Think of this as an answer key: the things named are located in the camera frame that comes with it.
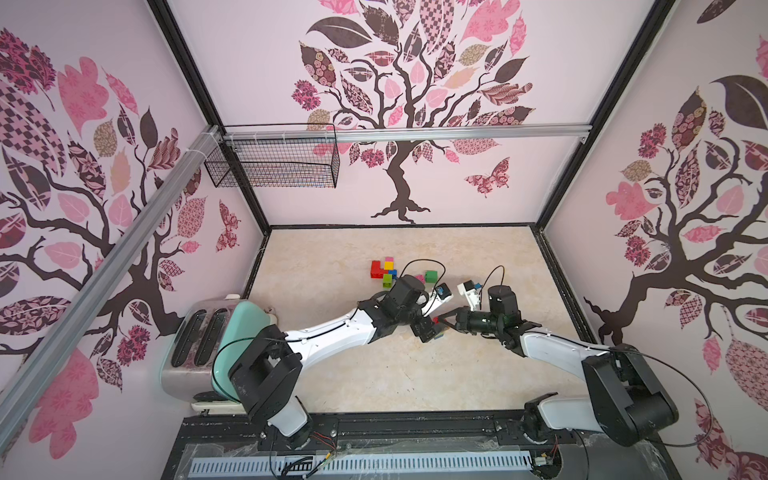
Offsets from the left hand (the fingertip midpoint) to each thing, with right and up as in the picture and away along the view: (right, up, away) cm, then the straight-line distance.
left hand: (434, 315), depth 82 cm
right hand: (+2, -1, +2) cm, 4 cm away
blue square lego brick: (-11, +10, +22) cm, 27 cm away
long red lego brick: (-17, +11, +22) cm, 30 cm away
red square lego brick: (+1, -1, +2) cm, 3 cm away
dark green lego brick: (+2, +9, +21) cm, 23 cm away
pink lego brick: (-13, +15, +27) cm, 34 cm away
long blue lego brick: (+3, -8, +8) cm, 12 cm away
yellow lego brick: (-13, +13, +26) cm, 32 cm away
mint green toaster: (-59, -8, -12) cm, 60 cm away
